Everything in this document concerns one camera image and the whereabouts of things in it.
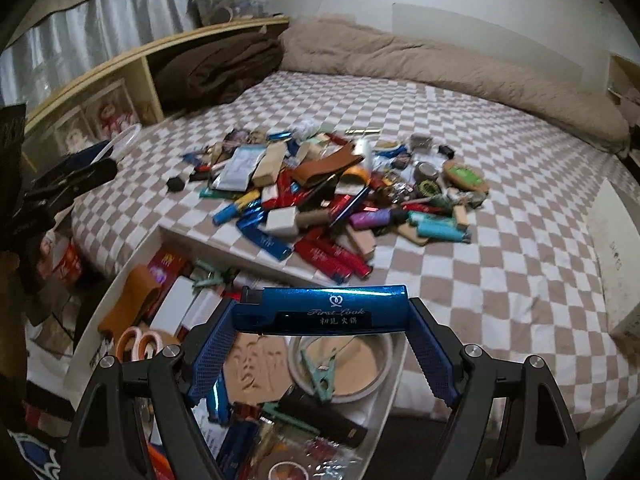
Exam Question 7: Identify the metallic blue lighter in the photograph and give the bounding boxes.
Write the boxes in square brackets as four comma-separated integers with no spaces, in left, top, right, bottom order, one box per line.
[231,285,410,336]

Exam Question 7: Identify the light blue lighter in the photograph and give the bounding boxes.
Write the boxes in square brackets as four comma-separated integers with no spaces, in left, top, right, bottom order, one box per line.
[416,221,471,244]

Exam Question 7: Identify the white tape roll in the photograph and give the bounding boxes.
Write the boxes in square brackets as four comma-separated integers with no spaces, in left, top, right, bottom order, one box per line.
[288,334,394,404]

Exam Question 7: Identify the white orange scissors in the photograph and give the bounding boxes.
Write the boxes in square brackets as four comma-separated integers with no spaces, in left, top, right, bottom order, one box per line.
[115,326,164,363]

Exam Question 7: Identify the grey curtain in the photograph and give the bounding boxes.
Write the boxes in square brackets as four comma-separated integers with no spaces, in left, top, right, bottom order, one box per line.
[1,0,196,110]

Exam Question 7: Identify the green clothes peg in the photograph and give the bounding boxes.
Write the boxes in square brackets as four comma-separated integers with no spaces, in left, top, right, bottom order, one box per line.
[300,350,336,403]

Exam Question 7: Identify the silver foil pouch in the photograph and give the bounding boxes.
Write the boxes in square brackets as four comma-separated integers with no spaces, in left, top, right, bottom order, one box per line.
[214,144,266,192]

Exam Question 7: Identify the wooden tag board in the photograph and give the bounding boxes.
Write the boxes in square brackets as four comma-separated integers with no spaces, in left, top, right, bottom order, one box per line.
[345,224,376,261]

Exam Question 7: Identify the checkered bed sheet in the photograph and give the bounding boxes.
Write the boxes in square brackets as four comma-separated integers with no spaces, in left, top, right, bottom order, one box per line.
[69,69,640,434]

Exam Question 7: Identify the brown folded blanket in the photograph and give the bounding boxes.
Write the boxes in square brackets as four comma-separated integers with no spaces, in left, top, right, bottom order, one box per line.
[154,32,283,112]

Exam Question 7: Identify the purple lighter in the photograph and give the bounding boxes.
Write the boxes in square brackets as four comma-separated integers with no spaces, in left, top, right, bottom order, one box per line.
[349,208,409,231]

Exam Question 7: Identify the white sorting box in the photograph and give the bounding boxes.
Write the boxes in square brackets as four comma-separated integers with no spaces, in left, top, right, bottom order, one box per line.
[64,226,407,479]

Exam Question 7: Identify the red lighter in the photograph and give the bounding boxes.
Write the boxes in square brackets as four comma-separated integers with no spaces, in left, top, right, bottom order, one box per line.
[294,238,352,284]

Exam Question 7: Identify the light wooden block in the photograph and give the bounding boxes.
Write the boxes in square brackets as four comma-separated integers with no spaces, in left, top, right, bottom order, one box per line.
[252,141,288,188]

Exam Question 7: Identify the cork coaster green frog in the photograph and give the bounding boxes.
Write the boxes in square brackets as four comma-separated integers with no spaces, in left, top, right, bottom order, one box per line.
[442,159,490,194]

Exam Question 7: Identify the dark washi tape roll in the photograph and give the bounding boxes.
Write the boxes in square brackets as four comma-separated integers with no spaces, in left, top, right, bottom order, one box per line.
[413,162,439,183]

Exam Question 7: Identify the white shoe box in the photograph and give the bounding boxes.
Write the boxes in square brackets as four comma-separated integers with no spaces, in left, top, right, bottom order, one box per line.
[586,180,640,350]

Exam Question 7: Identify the white square box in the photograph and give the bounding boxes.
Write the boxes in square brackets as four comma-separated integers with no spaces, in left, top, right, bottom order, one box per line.
[265,207,299,237]

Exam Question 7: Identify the orange tape roll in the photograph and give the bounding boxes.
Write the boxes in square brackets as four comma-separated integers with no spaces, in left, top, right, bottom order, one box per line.
[338,166,370,188]

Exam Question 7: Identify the beige duvet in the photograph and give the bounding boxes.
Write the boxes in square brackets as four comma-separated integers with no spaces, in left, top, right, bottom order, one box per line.
[280,18,631,156]

